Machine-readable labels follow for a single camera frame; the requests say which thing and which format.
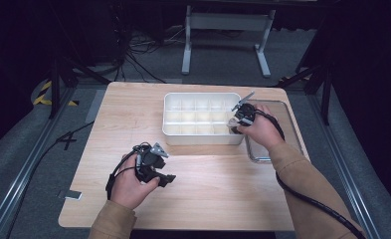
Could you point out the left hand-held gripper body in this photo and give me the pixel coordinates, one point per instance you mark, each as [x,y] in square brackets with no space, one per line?
[151,162]

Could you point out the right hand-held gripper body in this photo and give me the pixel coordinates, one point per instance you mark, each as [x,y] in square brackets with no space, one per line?
[244,111]

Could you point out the white sock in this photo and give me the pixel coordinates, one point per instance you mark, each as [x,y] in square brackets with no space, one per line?
[233,122]

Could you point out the white compartment storage box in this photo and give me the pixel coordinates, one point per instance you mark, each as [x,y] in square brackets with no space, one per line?
[196,118]

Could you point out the person's right hand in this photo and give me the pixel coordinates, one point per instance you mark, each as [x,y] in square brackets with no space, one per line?
[262,129]

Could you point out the person's left hand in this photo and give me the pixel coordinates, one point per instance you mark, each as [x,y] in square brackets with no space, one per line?
[130,189]

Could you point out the clear rectangular tray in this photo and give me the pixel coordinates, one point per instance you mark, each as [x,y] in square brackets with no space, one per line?
[292,126]

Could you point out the black tripod stand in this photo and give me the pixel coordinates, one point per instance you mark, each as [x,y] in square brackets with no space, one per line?
[63,76]
[319,83]

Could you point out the small white card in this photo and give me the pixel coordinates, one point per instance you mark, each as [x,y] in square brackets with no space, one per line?
[71,194]

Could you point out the yellow and black floor tape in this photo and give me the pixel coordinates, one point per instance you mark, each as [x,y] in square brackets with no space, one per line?
[45,94]

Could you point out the grey metal stand frame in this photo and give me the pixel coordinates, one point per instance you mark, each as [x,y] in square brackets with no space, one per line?
[228,23]

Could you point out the aluminium floor rail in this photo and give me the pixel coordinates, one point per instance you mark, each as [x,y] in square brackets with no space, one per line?
[20,172]
[345,166]

